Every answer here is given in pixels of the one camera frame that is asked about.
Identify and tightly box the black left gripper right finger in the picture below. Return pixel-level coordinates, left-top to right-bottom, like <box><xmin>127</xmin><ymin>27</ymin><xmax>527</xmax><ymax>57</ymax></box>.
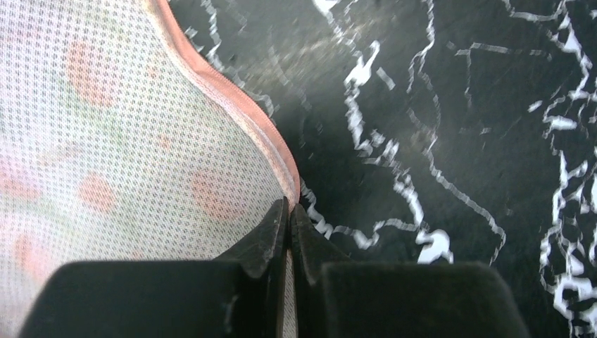
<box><xmin>289</xmin><ymin>206</ymin><xmax>529</xmax><ymax>337</ymax></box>

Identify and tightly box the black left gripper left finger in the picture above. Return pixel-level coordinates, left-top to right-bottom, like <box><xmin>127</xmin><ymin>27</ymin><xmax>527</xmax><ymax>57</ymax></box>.
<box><xmin>20</xmin><ymin>199</ymin><xmax>289</xmax><ymax>337</ymax></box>

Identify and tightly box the floral mesh laundry bag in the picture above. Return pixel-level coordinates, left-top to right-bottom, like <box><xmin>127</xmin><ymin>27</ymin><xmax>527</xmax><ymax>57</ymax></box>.
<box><xmin>1</xmin><ymin>1</ymin><xmax>300</xmax><ymax>337</ymax></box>

